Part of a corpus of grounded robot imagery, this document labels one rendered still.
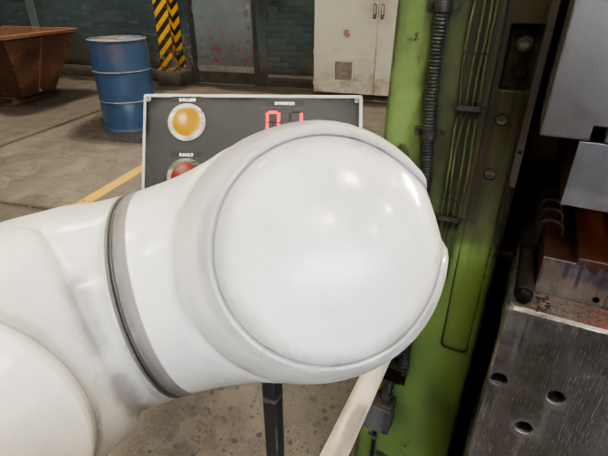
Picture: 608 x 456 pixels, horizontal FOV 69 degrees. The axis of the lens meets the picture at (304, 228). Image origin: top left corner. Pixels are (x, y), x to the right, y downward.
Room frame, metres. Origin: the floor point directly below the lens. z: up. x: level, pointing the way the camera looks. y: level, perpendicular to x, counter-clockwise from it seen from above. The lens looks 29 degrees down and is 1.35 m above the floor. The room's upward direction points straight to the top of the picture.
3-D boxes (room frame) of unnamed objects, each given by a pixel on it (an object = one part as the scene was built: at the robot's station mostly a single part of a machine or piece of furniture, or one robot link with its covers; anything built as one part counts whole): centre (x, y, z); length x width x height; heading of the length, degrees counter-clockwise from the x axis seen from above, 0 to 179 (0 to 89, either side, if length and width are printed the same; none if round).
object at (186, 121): (0.68, 0.18, 1.16); 0.05 x 0.03 x 0.04; 63
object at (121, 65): (4.82, 1.88, 0.44); 0.59 x 0.59 x 0.88
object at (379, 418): (0.80, -0.19, 0.36); 0.09 x 0.07 x 0.12; 63
